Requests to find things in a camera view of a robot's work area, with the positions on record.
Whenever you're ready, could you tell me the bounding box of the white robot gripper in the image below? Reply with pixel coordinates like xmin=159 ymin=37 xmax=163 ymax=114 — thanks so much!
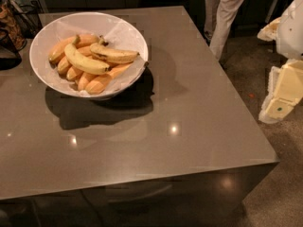
xmin=257 ymin=0 xmax=303 ymax=124

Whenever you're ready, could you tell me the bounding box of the white paper bowl liner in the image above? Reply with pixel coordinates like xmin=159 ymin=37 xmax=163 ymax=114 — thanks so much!
xmin=37 ymin=16 xmax=150 ymax=96

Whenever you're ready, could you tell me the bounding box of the orange banana bunch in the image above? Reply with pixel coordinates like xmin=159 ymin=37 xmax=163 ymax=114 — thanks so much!
xmin=48 ymin=34 xmax=135 ymax=95

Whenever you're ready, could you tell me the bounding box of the white bowl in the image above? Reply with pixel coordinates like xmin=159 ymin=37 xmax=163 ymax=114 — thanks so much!
xmin=28 ymin=11 xmax=150 ymax=100

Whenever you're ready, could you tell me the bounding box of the front curved yellow banana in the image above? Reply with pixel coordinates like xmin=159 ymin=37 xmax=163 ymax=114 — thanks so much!
xmin=64 ymin=44 xmax=110 ymax=75

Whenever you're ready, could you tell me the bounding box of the person in beige trousers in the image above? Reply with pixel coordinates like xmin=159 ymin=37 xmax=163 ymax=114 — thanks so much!
xmin=204 ymin=0 xmax=244 ymax=61

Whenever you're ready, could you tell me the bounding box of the patterned container at left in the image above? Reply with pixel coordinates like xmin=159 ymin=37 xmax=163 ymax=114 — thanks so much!
xmin=0 ymin=0 xmax=27 ymax=51

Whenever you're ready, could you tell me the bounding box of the dark wire rack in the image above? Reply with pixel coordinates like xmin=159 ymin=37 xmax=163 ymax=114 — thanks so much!
xmin=6 ymin=0 xmax=43 ymax=39

